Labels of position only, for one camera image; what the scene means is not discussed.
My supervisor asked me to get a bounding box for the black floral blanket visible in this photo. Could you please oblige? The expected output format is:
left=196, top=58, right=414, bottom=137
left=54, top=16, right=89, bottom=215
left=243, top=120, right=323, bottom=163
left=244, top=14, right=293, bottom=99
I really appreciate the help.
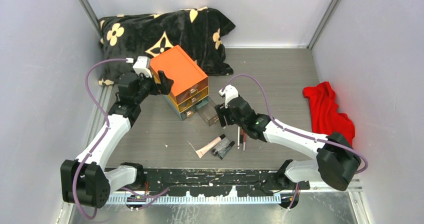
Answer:
left=98, top=6, right=236, bottom=86

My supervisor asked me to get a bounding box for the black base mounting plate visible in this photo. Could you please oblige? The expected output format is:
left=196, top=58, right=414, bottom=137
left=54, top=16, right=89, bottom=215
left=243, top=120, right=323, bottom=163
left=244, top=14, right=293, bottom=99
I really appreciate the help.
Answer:
left=126, top=168, right=296, bottom=198

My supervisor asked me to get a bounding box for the small clear teal drawer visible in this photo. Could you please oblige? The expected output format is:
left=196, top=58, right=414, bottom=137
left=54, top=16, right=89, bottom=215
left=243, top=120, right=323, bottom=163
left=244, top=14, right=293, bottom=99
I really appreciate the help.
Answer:
left=195, top=96, right=219, bottom=127

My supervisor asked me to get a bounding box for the black mascara tube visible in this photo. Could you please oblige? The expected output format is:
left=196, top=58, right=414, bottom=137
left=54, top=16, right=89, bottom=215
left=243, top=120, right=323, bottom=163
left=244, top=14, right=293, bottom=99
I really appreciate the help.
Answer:
left=218, top=141, right=235, bottom=160

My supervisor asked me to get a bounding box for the orange drawer organizer box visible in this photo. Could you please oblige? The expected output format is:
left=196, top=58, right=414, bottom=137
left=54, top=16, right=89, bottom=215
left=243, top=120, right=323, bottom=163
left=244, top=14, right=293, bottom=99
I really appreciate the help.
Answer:
left=150, top=45, right=209, bottom=120

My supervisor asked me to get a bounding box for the aluminium front rail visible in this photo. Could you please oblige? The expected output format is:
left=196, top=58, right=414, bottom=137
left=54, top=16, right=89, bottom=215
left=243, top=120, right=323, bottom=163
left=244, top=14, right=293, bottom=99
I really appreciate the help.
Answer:
left=95, top=168, right=335, bottom=207

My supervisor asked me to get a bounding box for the red cloth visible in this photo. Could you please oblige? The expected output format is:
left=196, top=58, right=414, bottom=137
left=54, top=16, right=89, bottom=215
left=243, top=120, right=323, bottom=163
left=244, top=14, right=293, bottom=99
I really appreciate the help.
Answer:
left=302, top=81, right=356, bottom=144

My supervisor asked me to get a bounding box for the white makeup pencil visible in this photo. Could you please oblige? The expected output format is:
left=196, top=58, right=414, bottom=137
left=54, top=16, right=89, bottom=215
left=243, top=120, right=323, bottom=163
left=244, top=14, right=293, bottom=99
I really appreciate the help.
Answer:
left=236, top=126, right=241, bottom=150

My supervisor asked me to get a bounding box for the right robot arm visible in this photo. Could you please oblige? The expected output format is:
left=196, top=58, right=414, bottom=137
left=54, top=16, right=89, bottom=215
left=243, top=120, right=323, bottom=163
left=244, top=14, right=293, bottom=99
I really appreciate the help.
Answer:
left=214, top=96, right=363, bottom=191

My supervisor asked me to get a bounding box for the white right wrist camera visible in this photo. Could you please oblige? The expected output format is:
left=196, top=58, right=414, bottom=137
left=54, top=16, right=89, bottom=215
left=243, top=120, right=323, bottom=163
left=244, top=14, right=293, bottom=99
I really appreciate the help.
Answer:
left=218, top=84, right=240, bottom=108

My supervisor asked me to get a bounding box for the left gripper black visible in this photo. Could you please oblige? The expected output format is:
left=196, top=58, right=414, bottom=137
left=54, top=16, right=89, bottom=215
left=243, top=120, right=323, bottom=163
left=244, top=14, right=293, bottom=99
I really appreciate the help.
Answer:
left=132, top=68, right=172, bottom=104

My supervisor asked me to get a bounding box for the clear black makeup bottle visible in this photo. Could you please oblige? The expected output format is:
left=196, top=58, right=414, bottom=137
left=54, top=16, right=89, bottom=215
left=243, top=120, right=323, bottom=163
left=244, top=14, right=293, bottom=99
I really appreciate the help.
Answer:
left=210, top=137, right=231, bottom=157

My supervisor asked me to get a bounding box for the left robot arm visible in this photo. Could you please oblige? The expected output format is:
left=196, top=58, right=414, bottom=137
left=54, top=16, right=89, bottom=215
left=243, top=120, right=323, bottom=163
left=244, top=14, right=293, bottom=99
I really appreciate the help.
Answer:
left=60, top=70, right=174, bottom=209

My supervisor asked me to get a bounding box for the pink makeup tube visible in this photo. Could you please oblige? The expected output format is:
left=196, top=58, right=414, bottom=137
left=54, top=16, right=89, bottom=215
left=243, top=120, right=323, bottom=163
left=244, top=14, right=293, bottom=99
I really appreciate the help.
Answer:
left=195, top=134, right=226, bottom=159

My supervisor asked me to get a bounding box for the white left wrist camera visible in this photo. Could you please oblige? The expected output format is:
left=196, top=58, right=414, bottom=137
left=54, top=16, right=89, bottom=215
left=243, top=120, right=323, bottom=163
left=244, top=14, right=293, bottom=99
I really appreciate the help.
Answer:
left=132, top=56, right=153, bottom=78

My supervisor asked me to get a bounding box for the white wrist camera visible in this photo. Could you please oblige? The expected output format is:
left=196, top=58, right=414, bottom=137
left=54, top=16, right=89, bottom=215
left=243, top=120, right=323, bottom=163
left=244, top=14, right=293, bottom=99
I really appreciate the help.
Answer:
left=218, top=84, right=240, bottom=108
left=132, top=56, right=153, bottom=78

